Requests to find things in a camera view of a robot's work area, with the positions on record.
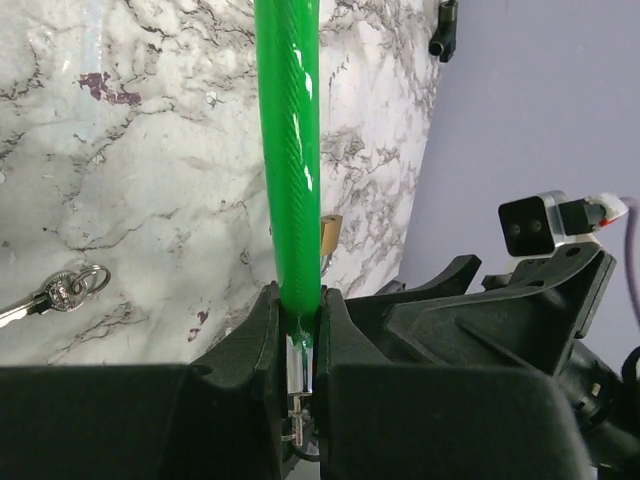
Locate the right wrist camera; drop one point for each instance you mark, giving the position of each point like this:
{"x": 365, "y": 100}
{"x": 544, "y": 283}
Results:
{"x": 538, "y": 225}

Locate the brass padlock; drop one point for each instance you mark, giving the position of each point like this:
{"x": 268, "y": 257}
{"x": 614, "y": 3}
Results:
{"x": 330, "y": 234}

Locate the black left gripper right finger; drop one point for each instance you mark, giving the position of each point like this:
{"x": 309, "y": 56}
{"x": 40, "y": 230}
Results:
{"x": 383, "y": 420}

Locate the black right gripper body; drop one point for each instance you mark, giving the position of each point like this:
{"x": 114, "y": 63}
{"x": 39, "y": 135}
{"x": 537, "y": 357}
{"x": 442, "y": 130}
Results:
{"x": 605, "y": 403}

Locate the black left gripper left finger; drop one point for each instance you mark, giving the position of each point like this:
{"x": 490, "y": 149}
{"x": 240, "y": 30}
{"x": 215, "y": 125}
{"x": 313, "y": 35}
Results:
{"x": 218, "y": 417}

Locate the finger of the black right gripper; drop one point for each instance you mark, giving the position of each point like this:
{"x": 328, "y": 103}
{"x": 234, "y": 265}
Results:
{"x": 454, "y": 280}
{"x": 506, "y": 325}

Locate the green cable lock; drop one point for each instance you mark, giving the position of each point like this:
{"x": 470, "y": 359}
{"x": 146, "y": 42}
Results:
{"x": 287, "y": 50}

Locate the small silver key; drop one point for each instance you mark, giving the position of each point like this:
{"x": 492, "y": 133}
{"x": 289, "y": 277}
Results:
{"x": 65, "y": 292}

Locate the silver key bunch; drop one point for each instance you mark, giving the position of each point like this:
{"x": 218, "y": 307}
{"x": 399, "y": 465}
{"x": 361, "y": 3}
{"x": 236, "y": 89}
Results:
{"x": 300, "y": 438}

